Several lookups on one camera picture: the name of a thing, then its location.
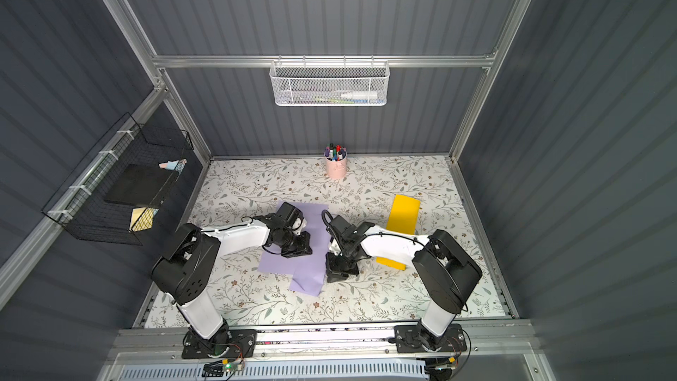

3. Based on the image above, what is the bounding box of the black wire wall basket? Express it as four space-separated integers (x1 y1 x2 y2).
42 118 193 246

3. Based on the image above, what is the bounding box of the white bottle in basket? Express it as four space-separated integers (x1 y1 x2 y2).
341 91 379 103

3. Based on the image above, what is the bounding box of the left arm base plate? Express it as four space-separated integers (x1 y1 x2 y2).
182 325 258 360

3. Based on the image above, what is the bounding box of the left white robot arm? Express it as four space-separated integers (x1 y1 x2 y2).
151 202 313 341

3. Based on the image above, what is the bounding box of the purple paper sheet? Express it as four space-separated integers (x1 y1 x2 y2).
258 202 331 296

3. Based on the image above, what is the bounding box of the pink pen cup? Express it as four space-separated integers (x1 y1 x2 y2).
324 143 347 180

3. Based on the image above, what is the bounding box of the white vented panel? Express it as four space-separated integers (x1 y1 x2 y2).
119 359 429 380

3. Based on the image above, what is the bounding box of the yellow rectangular paper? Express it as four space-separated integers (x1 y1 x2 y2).
374 194 422 272

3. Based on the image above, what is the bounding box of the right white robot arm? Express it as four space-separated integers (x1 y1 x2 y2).
321 211 482 340

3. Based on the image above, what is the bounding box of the yellow sticky note pad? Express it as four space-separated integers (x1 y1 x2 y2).
130 207 158 232

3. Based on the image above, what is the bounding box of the white wire mesh basket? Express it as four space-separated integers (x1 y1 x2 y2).
269 63 391 107

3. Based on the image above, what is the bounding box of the pastel note pad in basket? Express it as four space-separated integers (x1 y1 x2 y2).
159 159 187 172

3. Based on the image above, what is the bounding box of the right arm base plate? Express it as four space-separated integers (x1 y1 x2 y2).
388 324 469 356

